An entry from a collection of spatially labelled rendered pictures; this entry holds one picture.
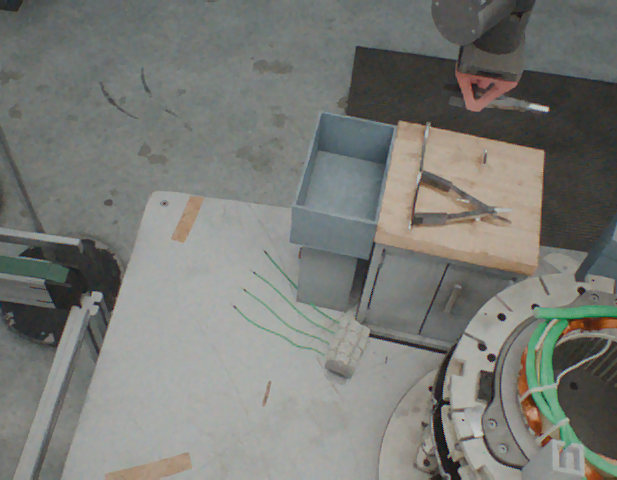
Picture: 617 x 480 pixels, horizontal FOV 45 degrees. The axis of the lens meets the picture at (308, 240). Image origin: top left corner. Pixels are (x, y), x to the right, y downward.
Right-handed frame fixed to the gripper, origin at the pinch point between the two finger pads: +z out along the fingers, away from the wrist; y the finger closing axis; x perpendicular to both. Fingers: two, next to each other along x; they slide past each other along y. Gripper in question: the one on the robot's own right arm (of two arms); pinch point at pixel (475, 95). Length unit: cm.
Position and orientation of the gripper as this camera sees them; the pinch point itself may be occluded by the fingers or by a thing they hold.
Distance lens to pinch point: 91.5
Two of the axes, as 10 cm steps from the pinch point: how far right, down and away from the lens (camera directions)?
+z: -0.5, 5.5, 8.4
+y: -2.0, 8.2, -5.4
